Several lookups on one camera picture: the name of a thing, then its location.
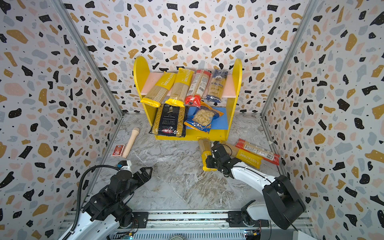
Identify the red clear spaghetti pack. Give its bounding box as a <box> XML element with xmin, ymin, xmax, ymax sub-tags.
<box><xmin>185</xmin><ymin>70</ymin><xmax>211</xmax><ymax>108</ymax></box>

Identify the blue yellow spaghetti pack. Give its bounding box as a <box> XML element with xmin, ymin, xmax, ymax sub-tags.
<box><xmin>205</xmin><ymin>70</ymin><xmax>229</xmax><ymax>103</ymax></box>

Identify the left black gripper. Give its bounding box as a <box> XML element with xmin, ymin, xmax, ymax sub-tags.
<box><xmin>118</xmin><ymin>165</ymin><xmax>153</xmax><ymax>204</ymax></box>

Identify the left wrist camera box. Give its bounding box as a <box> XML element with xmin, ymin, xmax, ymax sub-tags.
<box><xmin>116</xmin><ymin>160</ymin><xmax>132</xmax><ymax>172</ymax></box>

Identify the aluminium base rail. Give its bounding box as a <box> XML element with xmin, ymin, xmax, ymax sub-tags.
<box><xmin>56</xmin><ymin>209</ymin><xmax>316</xmax><ymax>240</ymax></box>

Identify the yellow Pastatime spaghetti pack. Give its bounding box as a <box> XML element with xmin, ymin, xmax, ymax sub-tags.
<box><xmin>141</xmin><ymin>72</ymin><xmax>177</xmax><ymax>108</ymax></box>

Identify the wooden rolling pin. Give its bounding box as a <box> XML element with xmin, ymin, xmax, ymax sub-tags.
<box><xmin>122</xmin><ymin>128</ymin><xmax>140</xmax><ymax>159</ymax></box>

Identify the black corrugated cable hose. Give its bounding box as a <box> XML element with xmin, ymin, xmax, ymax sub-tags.
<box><xmin>61</xmin><ymin>164</ymin><xmax>121</xmax><ymax>240</ymax></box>

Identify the red playing card box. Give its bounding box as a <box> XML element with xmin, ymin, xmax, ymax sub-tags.
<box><xmin>112</xmin><ymin>145</ymin><xmax>125</xmax><ymax>157</ymax></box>

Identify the pink upper shelf board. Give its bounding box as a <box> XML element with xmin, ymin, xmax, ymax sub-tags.
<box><xmin>141</xmin><ymin>72</ymin><xmax>236</xmax><ymax>98</ymax></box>

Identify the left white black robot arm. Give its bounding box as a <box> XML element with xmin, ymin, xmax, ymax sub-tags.
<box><xmin>60</xmin><ymin>166</ymin><xmax>153</xmax><ymax>240</ymax></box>

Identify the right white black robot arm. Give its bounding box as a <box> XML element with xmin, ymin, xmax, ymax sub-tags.
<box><xmin>206</xmin><ymin>141</ymin><xmax>306</xmax><ymax>230</ymax></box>

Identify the red long spaghetti pack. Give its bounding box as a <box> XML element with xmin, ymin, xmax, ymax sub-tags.
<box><xmin>236</xmin><ymin>139</ymin><xmax>280</xmax><ymax>166</ymax></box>

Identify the dark penne pasta bag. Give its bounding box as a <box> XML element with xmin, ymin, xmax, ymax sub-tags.
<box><xmin>149</xmin><ymin>104</ymin><xmax>189</xmax><ymax>138</ymax></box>

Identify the yellow shelf unit frame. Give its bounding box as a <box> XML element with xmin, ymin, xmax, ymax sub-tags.
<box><xmin>133</xmin><ymin>56</ymin><xmax>243</xmax><ymax>141</ymax></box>

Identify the blue orange orecchiette bag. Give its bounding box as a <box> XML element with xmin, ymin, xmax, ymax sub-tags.
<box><xmin>184</xmin><ymin>102</ymin><xmax>224</xmax><ymax>133</ymax></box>

